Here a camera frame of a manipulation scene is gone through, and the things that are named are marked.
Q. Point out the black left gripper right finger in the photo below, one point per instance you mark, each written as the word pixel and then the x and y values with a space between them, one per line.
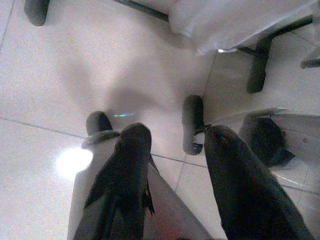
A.
pixel 245 190

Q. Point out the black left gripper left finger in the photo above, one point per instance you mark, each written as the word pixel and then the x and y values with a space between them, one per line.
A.
pixel 125 175

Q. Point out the black robot left foot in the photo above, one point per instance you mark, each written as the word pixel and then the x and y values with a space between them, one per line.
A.
pixel 97 123

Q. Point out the black robot foot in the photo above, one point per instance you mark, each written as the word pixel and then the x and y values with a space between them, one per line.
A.
pixel 192 117
pixel 97 123

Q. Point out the grey robot left leg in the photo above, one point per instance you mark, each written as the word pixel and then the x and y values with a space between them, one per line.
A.
pixel 172 215

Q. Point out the grey robot leg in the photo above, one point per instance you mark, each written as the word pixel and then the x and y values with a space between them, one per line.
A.
pixel 172 215
pixel 300 130

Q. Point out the grey robot right leg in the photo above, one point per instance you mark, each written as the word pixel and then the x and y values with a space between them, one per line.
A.
pixel 300 130

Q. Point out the black robot right foot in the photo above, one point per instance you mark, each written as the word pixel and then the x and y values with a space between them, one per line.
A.
pixel 192 117

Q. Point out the plain white t-shirt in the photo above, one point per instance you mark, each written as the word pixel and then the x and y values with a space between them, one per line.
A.
pixel 225 22

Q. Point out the clothes rack silver rail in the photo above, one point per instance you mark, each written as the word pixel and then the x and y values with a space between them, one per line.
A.
pixel 257 72

